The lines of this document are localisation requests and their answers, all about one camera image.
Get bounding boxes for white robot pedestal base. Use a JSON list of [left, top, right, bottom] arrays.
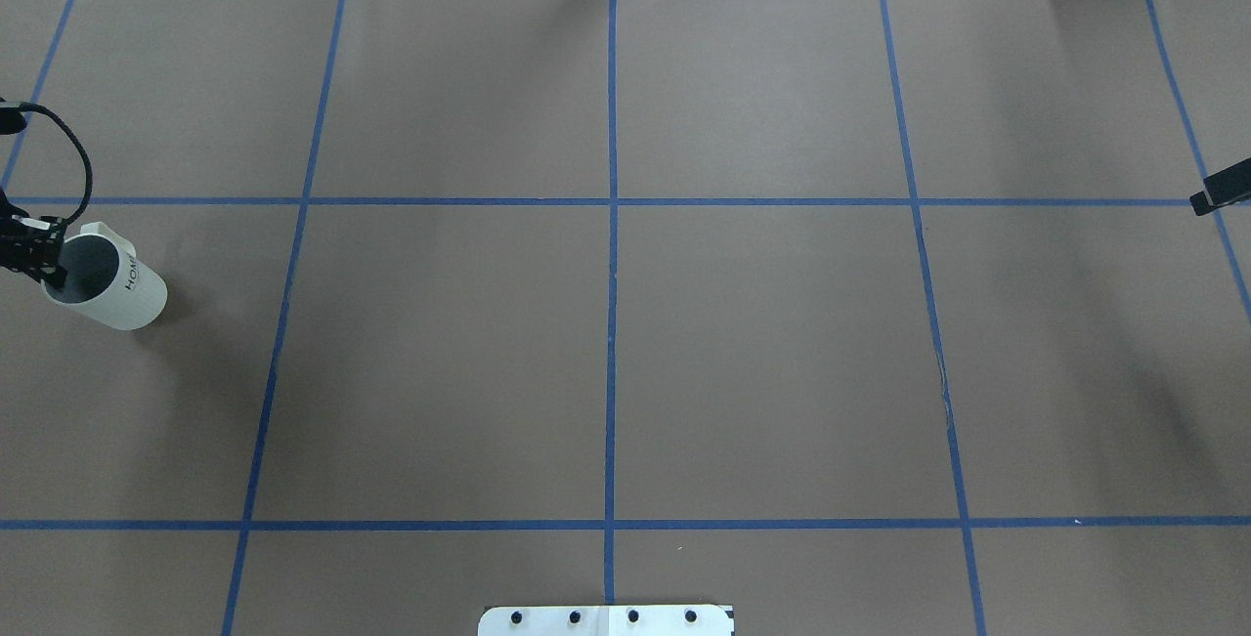
[[477, 603, 736, 635]]

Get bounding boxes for white ceramic mug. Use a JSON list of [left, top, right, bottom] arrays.
[[43, 222, 169, 331]]

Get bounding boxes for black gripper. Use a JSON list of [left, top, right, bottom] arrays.
[[1, 190, 68, 289]]

